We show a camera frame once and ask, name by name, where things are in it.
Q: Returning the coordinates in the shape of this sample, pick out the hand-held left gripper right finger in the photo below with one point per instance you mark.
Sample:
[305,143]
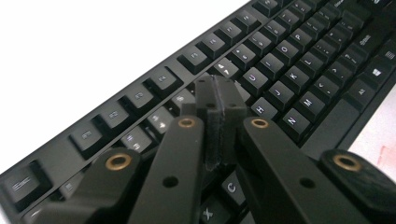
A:
[232,102]

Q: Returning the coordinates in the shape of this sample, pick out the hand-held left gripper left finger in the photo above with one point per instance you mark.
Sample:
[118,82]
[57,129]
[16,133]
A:
[207,96]

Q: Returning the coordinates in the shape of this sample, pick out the black computer keyboard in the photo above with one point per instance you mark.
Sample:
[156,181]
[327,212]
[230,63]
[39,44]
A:
[271,67]

